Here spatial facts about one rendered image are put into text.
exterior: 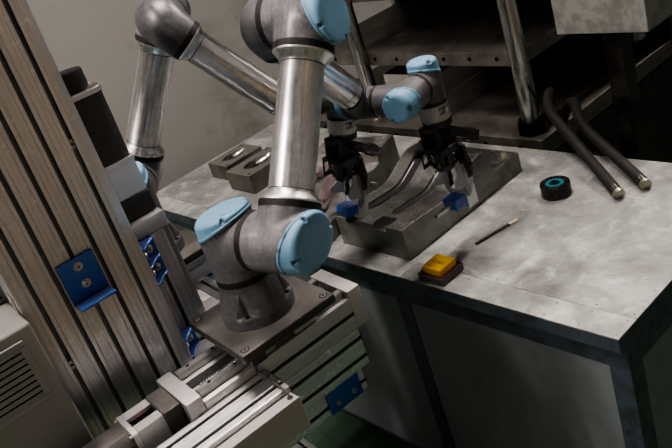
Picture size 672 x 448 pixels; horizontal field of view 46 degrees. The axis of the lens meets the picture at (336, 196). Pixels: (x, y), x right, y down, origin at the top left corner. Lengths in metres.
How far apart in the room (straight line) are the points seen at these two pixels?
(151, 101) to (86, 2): 2.26
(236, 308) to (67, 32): 2.81
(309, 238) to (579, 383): 0.79
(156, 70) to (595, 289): 1.12
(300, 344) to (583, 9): 1.39
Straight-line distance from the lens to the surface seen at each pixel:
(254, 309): 1.54
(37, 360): 1.55
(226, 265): 1.51
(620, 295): 1.79
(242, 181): 2.82
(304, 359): 1.64
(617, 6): 2.46
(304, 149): 1.44
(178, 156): 4.45
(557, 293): 1.83
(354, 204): 2.14
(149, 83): 1.99
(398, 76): 3.01
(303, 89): 1.45
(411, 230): 2.06
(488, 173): 2.27
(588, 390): 1.92
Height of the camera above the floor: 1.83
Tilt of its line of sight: 24 degrees down
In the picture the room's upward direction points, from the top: 19 degrees counter-clockwise
